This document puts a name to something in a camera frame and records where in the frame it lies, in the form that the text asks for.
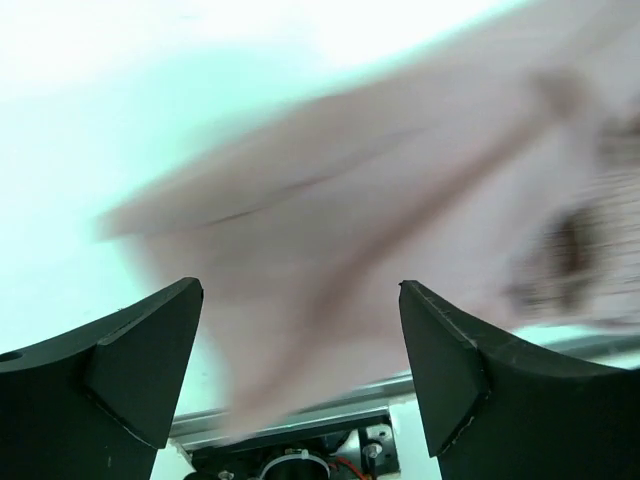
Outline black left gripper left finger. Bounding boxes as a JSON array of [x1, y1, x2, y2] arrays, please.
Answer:
[[1, 278, 203, 480]]

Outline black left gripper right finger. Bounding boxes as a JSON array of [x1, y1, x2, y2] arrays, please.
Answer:
[[399, 281, 639, 480]]

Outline pink trousers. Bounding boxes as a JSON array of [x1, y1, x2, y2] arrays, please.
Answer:
[[101, 1, 639, 439]]

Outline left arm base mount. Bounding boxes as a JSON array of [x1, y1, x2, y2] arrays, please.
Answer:
[[191, 417, 401, 479]]

